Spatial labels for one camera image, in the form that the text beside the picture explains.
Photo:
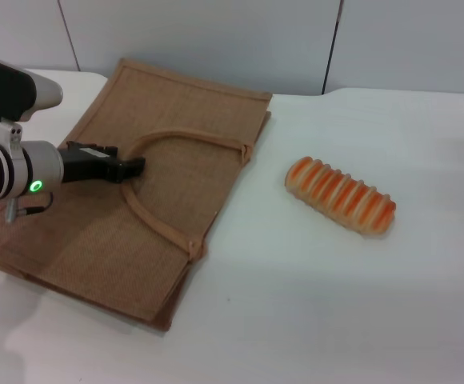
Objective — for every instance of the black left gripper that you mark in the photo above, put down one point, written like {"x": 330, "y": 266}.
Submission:
{"x": 88, "y": 166}

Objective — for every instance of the orange striped bread loaf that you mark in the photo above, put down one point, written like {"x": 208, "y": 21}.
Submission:
{"x": 340, "y": 196}

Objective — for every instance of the left wrist camera housing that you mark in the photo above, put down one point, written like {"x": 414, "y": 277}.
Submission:
{"x": 8, "y": 88}

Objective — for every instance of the brown jute handbag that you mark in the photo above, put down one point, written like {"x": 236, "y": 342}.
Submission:
{"x": 176, "y": 208}

